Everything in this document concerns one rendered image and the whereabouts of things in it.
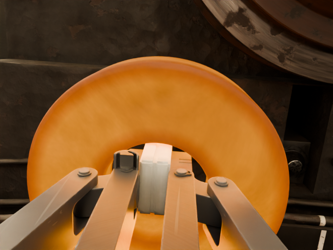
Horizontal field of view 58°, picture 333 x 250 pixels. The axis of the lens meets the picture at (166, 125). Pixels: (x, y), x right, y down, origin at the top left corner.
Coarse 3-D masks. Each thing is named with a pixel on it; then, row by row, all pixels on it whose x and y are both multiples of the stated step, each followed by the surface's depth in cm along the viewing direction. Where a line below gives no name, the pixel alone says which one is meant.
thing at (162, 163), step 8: (160, 144) 17; (160, 152) 16; (168, 152) 16; (160, 160) 15; (168, 160) 15; (160, 168) 15; (168, 168) 15; (160, 176) 15; (160, 184) 15; (160, 192) 15; (160, 200) 15; (160, 208) 15
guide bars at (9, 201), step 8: (0, 160) 47; (8, 160) 47; (16, 160) 47; (24, 160) 47; (192, 160) 45; (0, 200) 47; (8, 200) 46; (16, 200) 46; (24, 200) 46; (288, 200) 44; (296, 200) 44; (304, 200) 44; (312, 200) 44; (320, 200) 44; (320, 208) 44; (328, 208) 44
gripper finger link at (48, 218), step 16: (80, 176) 13; (96, 176) 14; (48, 192) 12; (64, 192) 12; (80, 192) 12; (32, 208) 11; (48, 208) 11; (64, 208) 11; (0, 224) 10; (16, 224) 10; (32, 224) 10; (48, 224) 10; (64, 224) 12; (80, 224) 13; (0, 240) 9; (16, 240) 9; (32, 240) 10; (48, 240) 11; (64, 240) 12
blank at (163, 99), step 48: (96, 96) 16; (144, 96) 16; (192, 96) 15; (240, 96) 15; (48, 144) 17; (96, 144) 16; (192, 144) 16; (240, 144) 16; (288, 192) 17; (144, 240) 18
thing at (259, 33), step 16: (208, 0) 32; (224, 0) 32; (240, 0) 31; (224, 16) 32; (240, 16) 32; (256, 16) 32; (240, 32) 32; (256, 32) 32; (272, 32) 32; (256, 48) 33; (272, 48) 32; (288, 48) 32; (304, 48) 32; (320, 48) 32; (288, 64) 33; (304, 64) 33; (320, 64) 33; (320, 80) 33
